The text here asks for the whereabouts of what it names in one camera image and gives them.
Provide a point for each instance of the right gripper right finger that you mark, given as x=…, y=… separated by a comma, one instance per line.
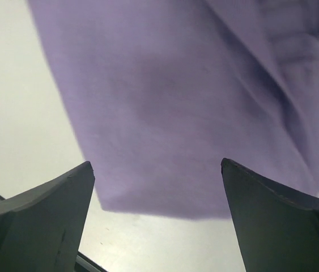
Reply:
x=277, y=227

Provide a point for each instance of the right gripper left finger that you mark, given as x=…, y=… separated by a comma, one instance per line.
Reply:
x=41, y=229

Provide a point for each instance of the purple t shirt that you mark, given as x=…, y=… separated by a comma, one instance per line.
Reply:
x=159, y=92

